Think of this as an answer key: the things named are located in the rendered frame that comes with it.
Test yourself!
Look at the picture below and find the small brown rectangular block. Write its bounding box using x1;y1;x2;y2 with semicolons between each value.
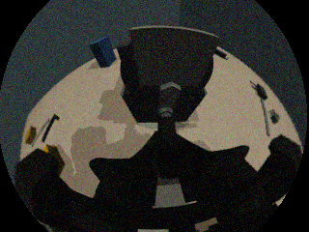
24;127;38;144

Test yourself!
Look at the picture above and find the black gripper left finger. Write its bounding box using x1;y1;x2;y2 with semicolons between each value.
89;131;158;205

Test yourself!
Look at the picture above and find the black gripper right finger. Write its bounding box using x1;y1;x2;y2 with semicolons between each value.
177;133;250;202

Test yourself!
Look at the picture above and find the blue cube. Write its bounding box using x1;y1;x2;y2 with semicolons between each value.
89;36;116;67

